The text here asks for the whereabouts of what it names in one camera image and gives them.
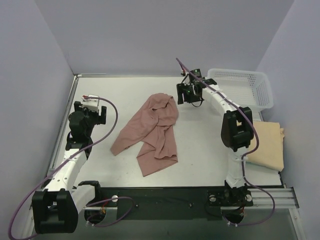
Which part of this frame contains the pink graphic t shirt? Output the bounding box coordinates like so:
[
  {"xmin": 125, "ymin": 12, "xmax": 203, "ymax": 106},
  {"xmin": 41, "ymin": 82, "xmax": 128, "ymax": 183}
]
[{"xmin": 110, "ymin": 93, "xmax": 179, "ymax": 177}]

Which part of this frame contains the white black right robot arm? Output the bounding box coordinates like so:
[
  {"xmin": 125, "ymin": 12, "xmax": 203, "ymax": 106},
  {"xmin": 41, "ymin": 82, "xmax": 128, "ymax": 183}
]
[{"xmin": 176, "ymin": 79, "xmax": 254, "ymax": 206}]

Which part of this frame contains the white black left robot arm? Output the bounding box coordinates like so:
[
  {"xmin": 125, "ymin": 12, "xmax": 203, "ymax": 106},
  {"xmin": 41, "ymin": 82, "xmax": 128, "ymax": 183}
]
[{"xmin": 31, "ymin": 95, "xmax": 107, "ymax": 234}]

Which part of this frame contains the white perforated plastic basket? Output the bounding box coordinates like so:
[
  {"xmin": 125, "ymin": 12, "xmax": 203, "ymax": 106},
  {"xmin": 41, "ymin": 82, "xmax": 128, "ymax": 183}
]
[{"xmin": 207, "ymin": 68, "xmax": 274, "ymax": 112}]

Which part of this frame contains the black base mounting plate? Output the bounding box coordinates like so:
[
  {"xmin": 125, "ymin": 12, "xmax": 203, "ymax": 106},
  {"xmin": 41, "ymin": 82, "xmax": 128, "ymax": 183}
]
[{"xmin": 84, "ymin": 186, "xmax": 253, "ymax": 224}]

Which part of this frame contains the folded cream t shirt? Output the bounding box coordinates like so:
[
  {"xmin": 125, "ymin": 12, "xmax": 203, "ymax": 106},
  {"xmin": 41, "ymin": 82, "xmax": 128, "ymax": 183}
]
[{"xmin": 247, "ymin": 121, "xmax": 285, "ymax": 172}]

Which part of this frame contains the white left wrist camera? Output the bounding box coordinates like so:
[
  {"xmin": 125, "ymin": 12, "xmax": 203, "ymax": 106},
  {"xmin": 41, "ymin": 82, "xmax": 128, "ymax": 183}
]
[{"xmin": 81, "ymin": 94, "xmax": 100, "ymax": 113}]

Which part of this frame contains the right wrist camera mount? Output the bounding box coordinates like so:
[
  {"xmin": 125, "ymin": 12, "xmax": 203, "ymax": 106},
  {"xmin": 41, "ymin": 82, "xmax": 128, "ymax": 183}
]
[{"xmin": 181, "ymin": 68, "xmax": 202, "ymax": 83}]

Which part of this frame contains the aluminium table edge rail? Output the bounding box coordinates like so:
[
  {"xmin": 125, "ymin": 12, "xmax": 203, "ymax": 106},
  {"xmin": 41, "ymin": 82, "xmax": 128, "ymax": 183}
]
[{"xmin": 47, "ymin": 73, "xmax": 106, "ymax": 175}]

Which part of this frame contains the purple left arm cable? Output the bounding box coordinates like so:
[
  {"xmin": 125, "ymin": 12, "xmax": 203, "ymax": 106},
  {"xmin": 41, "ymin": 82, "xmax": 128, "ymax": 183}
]
[{"xmin": 8, "ymin": 96, "xmax": 135, "ymax": 239}]

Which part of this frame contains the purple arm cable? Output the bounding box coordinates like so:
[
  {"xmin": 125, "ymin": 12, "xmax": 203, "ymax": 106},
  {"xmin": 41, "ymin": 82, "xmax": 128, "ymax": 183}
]
[
  {"xmin": 8, "ymin": 96, "xmax": 135, "ymax": 239},
  {"xmin": 176, "ymin": 57, "xmax": 277, "ymax": 227}
]

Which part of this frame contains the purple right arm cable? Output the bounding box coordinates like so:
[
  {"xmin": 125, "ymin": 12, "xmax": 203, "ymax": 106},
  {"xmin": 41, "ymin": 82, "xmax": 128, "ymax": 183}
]
[{"xmin": 176, "ymin": 57, "xmax": 277, "ymax": 227}]

